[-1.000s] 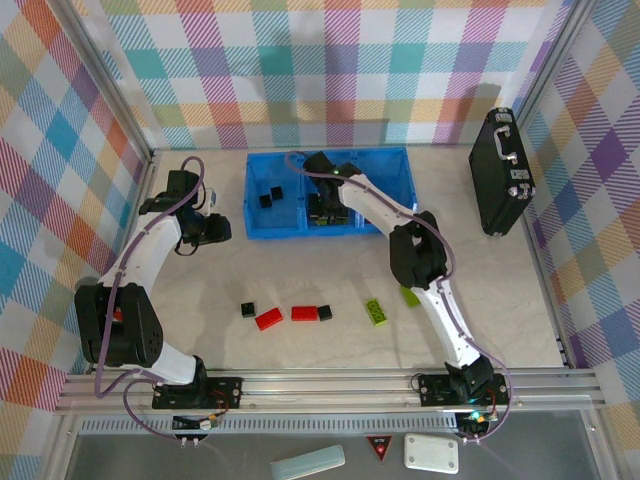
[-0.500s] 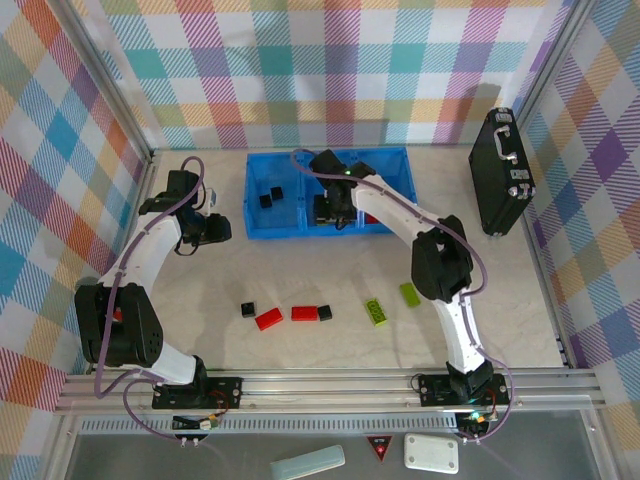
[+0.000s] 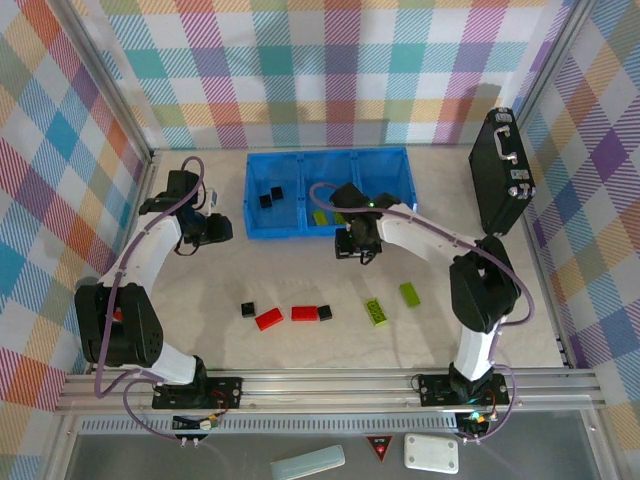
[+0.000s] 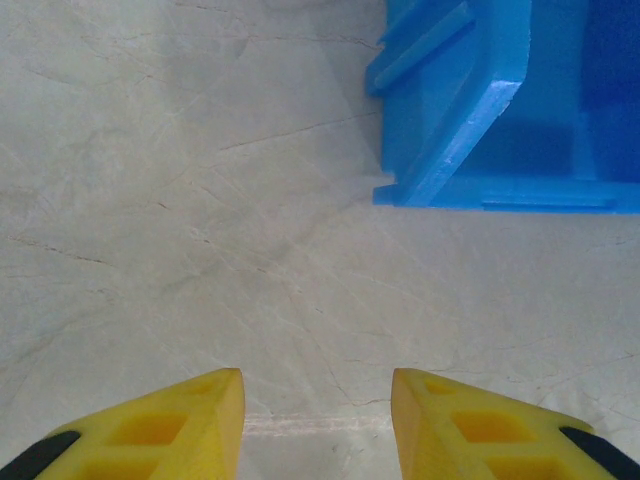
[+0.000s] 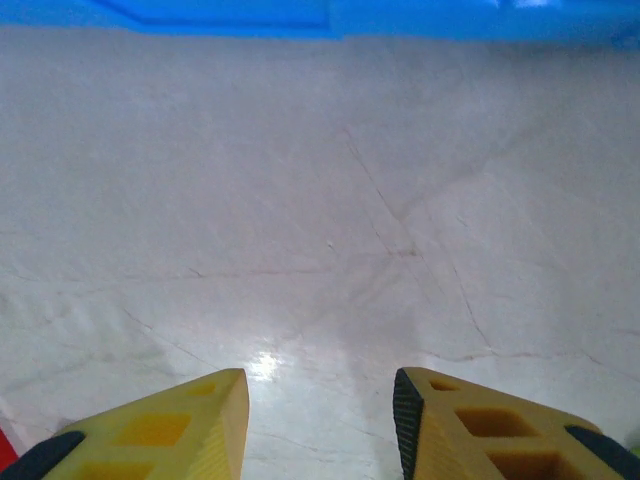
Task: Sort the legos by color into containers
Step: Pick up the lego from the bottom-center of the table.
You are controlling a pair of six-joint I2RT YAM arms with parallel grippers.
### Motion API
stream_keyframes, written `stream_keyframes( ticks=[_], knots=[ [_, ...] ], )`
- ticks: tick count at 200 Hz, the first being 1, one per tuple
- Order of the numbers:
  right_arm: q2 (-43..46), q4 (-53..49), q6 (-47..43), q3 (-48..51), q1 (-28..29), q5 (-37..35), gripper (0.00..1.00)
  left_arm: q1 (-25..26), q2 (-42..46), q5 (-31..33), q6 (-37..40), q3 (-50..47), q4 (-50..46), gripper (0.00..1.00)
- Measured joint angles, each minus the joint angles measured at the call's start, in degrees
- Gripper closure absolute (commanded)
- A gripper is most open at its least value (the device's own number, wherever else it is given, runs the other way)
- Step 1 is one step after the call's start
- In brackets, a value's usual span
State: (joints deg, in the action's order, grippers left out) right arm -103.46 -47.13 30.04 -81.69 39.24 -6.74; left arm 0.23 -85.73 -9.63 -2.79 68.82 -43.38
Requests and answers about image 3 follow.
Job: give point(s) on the black lego brick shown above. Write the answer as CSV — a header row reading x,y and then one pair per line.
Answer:
x,y
247,309
265,201
325,312
276,192

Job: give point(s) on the red lego brick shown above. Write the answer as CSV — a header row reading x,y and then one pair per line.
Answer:
x,y
304,313
268,318

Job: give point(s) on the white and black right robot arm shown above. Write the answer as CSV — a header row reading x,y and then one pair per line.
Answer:
x,y
425,235

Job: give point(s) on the blue three-compartment bin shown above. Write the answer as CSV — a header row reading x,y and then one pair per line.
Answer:
x,y
285,220

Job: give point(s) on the black hard case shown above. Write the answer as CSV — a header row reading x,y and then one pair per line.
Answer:
x,y
500,165

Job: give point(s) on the red triangle sticker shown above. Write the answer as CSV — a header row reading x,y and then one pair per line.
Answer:
x,y
379,446

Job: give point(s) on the white rectangular plate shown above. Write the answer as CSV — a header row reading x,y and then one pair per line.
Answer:
x,y
431,452

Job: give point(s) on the pale blue flat bar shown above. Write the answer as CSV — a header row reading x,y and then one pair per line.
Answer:
x,y
307,462

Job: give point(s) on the aluminium upright frame post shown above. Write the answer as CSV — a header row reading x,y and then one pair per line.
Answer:
x,y
100,82
550,65

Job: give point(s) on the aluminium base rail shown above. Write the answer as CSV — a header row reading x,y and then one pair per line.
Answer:
x,y
325,387

